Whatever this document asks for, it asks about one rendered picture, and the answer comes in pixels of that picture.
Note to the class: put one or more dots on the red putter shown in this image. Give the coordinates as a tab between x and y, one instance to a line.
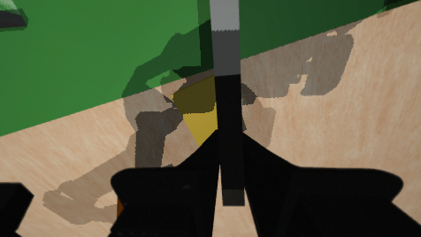
225	33

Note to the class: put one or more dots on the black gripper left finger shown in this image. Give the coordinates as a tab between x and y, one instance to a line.
193	182

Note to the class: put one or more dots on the green mat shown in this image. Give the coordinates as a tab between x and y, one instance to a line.
74	55

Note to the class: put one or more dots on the yellow block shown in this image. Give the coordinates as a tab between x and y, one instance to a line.
197	105

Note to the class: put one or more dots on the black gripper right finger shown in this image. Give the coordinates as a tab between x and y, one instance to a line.
273	186

